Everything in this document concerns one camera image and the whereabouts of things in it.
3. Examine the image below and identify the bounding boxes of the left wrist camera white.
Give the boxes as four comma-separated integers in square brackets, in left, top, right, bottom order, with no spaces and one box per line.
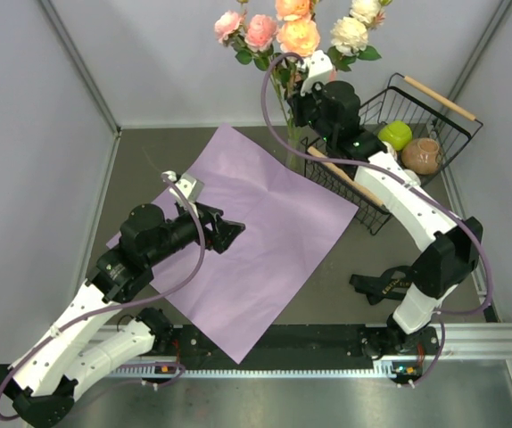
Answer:
[161,170,204,204]

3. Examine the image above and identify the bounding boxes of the black ribbon gold lettering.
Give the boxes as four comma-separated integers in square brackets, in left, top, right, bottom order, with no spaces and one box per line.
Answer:
[350,266,411,306]

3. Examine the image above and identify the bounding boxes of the clear glass vase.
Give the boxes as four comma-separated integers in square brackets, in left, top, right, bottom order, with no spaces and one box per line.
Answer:
[285,126,304,174]

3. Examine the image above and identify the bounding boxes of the black wire basket wooden handles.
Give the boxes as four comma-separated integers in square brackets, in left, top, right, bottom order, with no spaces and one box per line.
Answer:
[303,73,483,235]

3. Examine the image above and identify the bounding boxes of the green square cup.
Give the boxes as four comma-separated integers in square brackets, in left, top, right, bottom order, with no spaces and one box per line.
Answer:
[377,120,413,151]

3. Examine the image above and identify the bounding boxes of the aluminium rail with cable duct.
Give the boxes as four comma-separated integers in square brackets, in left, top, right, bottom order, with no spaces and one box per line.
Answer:
[111,323,512,379]

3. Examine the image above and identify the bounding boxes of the cream white rose stem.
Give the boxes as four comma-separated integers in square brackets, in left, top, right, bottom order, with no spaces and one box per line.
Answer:
[327,0,392,72]

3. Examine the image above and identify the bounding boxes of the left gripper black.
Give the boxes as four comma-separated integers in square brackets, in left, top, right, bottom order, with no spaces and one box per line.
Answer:
[146,200,244,267]

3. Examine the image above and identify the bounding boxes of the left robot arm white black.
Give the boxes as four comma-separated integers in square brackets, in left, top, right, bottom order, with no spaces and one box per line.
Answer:
[0,204,245,427]

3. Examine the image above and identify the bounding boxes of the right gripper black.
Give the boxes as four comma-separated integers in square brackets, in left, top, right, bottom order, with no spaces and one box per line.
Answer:
[288,78,335,145]

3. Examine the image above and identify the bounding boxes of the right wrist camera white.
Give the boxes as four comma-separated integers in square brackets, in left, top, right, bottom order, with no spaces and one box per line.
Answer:
[297,50,336,95]

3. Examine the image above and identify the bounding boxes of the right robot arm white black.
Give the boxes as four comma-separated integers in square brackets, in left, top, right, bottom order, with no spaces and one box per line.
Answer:
[286,80,483,354]

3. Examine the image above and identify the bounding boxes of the brown ceramic pot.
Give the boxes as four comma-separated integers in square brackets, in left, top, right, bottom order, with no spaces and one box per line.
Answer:
[401,138,442,176]

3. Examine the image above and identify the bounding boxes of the white flower-shaped cup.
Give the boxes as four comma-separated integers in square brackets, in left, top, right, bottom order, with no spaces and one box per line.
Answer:
[404,169,421,185]

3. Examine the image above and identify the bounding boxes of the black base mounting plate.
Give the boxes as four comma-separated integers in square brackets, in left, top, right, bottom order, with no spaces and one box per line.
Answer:
[166,324,393,371]

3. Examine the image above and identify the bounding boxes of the pink rose stem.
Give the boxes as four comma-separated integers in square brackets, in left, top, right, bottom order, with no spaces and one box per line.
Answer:
[213,1,300,141]

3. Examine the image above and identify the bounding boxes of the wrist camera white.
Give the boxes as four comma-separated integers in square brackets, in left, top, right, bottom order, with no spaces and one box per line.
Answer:
[161,170,204,204]
[297,50,336,95]

